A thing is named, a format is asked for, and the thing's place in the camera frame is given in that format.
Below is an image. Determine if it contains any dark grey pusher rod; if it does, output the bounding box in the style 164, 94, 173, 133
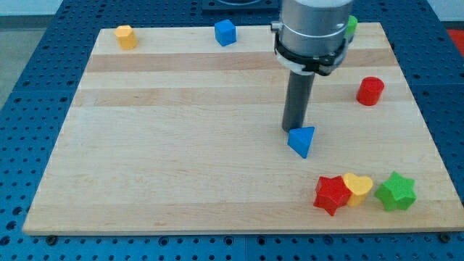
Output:
281, 71, 315, 133

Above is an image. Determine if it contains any blue triangle block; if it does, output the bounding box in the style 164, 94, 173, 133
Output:
287, 126, 315, 159

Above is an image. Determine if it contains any green star block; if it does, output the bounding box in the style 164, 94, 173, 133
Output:
374, 171, 417, 211

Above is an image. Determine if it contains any red star block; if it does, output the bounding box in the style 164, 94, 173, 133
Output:
313, 175, 352, 216

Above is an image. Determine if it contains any yellow hexagon block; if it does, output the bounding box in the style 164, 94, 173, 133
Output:
114, 25, 138, 51

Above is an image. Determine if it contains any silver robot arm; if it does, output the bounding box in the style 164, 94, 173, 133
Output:
271, 0, 353, 132

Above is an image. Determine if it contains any blue cube block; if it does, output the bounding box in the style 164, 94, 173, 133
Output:
214, 20, 237, 46

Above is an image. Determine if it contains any yellow heart block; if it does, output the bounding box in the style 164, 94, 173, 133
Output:
342, 173, 373, 207

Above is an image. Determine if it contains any wooden board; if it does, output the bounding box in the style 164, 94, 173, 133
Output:
22, 22, 463, 236

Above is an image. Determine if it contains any red cylinder block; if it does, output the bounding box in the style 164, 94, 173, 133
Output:
356, 77, 385, 106

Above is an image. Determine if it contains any green block behind arm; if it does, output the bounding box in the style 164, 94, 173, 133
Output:
344, 15, 358, 38

